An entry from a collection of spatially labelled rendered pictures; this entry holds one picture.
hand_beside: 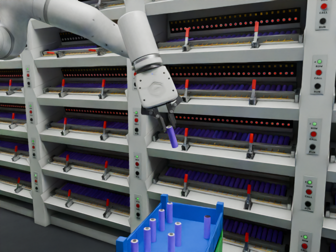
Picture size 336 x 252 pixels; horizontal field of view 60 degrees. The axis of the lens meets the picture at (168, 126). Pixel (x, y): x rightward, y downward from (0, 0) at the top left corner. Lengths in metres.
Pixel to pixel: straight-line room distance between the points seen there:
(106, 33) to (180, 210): 0.59
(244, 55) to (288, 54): 0.15
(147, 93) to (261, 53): 0.47
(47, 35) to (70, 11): 0.94
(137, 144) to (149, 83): 0.56
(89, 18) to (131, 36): 0.13
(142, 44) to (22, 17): 0.37
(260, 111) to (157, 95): 0.44
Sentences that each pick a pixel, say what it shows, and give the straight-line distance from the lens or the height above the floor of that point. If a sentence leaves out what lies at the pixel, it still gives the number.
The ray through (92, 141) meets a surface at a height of 0.55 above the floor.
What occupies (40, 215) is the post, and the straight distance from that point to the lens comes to 1.93.
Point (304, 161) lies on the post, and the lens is 1.09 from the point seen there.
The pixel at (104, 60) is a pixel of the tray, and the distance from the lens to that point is 1.39.
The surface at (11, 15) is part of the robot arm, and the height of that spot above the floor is 1.03.
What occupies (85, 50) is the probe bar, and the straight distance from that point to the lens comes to 1.53.
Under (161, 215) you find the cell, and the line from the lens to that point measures 0.89.
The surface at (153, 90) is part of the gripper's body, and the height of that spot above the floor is 0.82.
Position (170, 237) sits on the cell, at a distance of 0.77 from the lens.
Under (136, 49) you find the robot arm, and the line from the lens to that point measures 0.81.
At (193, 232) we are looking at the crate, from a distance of 0.91.
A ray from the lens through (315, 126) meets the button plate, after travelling 1.07.
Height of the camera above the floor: 0.85
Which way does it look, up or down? 9 degrees down
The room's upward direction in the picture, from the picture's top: straight up
